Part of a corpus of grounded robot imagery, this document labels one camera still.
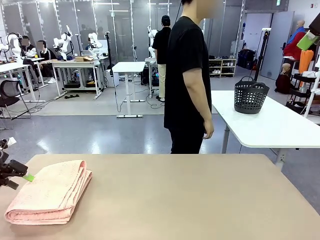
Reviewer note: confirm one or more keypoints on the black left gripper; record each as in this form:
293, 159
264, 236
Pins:
3, 160

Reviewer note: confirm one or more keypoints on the black bags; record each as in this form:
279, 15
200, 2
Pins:
246, 60

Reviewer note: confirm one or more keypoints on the mannequin bust in dark red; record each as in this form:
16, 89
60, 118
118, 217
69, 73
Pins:
283, 80

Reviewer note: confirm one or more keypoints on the seated person black striped jacket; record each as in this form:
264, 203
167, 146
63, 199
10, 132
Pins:
46, 57

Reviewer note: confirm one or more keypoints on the black power strip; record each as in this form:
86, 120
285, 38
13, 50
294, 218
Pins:
71, 96

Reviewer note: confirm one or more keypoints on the small white standing desk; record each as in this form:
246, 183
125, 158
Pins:
128, 66

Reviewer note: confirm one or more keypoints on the man with black cap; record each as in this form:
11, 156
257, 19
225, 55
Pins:
161, 42

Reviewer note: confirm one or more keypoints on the large white table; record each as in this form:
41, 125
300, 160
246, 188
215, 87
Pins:
275, 125

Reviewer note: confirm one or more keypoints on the person in black t-shirt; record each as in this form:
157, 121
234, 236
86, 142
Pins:
185, 75

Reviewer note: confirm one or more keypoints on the white stand leg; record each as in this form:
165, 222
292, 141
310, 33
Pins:
312, 97

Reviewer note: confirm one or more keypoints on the seated person with white sleeves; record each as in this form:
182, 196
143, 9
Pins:
28, 51

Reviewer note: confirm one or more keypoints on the black perforated plastic basket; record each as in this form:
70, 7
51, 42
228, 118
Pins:
250, 100

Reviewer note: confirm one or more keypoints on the black office chair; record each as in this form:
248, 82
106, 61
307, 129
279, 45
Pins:
10, 91

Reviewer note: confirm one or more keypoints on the black light stand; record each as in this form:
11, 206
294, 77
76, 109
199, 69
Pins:
262, 50

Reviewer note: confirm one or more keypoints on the white desk with grey legs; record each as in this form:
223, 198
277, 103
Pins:
15, 66

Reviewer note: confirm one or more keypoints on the person's right hand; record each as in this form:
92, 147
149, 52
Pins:
208, 130

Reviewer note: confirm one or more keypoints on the orange cloth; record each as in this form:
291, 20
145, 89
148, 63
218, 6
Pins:
306, 61

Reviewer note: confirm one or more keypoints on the mannequin in red blue garment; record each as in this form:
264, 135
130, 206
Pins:
295, 47

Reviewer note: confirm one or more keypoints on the black utility cart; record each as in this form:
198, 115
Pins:
300, 92

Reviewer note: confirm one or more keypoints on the person's right forearm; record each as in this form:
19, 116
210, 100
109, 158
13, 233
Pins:
200, 105

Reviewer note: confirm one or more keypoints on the cardboard box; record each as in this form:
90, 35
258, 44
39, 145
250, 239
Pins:
83, 59

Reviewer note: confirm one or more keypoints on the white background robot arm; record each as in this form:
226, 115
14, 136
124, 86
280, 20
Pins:
15, 47
63, 42
151, 42
95, 42

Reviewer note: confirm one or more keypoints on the pink towel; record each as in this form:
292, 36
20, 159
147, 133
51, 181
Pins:
50, 192

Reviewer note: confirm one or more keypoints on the white shoe rack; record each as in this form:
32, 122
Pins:
225, 68

